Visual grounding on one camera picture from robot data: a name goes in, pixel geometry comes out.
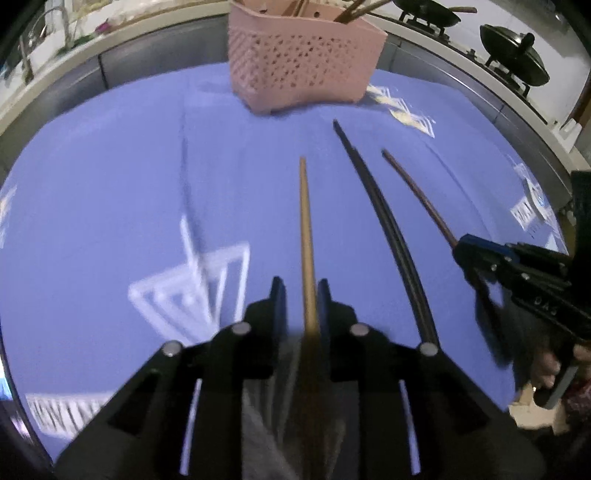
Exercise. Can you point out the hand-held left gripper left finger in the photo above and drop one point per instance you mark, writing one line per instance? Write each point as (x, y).
(278, 304)

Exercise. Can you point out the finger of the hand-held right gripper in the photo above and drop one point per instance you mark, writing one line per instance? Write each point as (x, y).
(540, 295)
(475, 251)

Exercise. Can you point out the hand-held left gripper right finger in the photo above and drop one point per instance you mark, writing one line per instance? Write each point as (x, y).
(323, 304)

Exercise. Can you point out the light brown chopstick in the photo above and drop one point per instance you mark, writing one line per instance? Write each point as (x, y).
(307, 240)

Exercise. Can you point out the dark brown chopstick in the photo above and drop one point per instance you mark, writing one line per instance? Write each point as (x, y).
(418, 193)

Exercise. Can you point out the pink plastic utensil holder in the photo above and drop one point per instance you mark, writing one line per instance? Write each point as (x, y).
(300, 60)

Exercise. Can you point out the set of wooden chopsticks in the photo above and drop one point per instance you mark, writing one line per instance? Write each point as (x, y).
(347, 14)

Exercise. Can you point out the person's right hand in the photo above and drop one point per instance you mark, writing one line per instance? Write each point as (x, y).
(545, 367)

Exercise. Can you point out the black chopstick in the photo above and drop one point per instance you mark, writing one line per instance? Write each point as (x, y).
(388, 221)

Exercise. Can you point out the black wok with lid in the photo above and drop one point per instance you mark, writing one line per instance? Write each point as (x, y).
(512, 53)

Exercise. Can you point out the black gas stove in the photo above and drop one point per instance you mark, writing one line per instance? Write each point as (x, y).
(466, 50)

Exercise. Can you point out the blue printed tablecloth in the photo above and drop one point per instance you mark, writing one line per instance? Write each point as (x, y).
(115, 184)

